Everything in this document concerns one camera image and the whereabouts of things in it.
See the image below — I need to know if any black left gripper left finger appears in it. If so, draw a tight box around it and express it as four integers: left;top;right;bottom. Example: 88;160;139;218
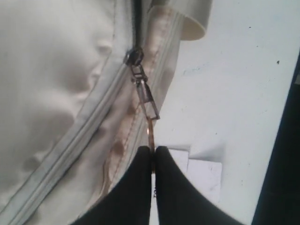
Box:
73;146;152;225

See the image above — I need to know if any white paper label on table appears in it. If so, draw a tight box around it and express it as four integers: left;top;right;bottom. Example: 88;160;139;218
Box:
167;144;224;203

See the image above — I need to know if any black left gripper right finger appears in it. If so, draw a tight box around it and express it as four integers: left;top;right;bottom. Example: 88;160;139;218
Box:
154;146;240;225

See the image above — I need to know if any cream fabric duffel bag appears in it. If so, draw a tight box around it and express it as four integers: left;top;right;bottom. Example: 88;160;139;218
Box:
0;0;212;225

